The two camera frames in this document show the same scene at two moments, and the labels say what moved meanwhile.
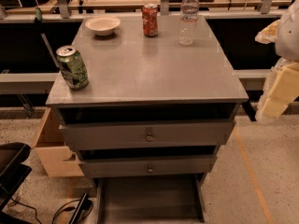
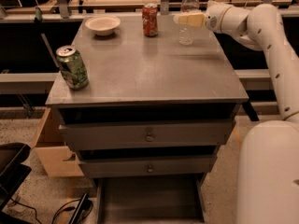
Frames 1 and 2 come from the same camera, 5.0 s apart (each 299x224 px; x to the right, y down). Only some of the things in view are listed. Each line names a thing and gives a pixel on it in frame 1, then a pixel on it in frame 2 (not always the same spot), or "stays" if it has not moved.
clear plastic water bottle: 189,15 stays
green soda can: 72,67 stays
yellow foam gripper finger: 281,90 to 220,18
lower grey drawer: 149,166 stays
